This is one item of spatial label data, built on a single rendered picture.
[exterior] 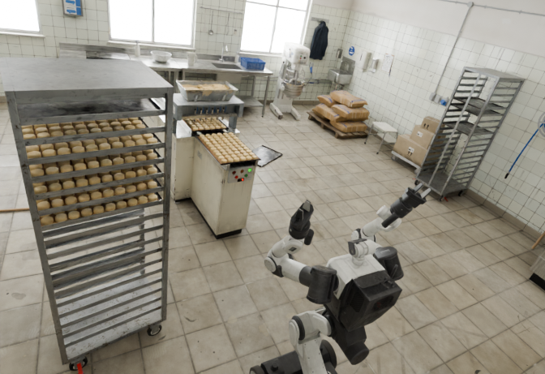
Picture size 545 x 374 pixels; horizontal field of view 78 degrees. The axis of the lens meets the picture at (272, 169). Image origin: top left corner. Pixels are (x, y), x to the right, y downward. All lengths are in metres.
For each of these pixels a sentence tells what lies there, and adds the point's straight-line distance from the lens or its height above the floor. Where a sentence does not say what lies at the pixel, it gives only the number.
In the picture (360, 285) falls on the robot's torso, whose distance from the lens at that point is 1.63.
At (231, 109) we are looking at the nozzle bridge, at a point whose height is 1.08.
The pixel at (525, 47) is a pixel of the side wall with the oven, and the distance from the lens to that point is 5.72.
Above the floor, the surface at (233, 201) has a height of 0.46.
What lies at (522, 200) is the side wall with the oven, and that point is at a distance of 5.71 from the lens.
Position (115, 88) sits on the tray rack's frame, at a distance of 1.64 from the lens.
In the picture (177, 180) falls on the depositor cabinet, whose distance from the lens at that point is 3.74.
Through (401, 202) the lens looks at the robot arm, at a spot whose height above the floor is 1.47.
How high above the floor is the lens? 2.32
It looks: 28 degrees down
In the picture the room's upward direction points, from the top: 11 degrees clockwise
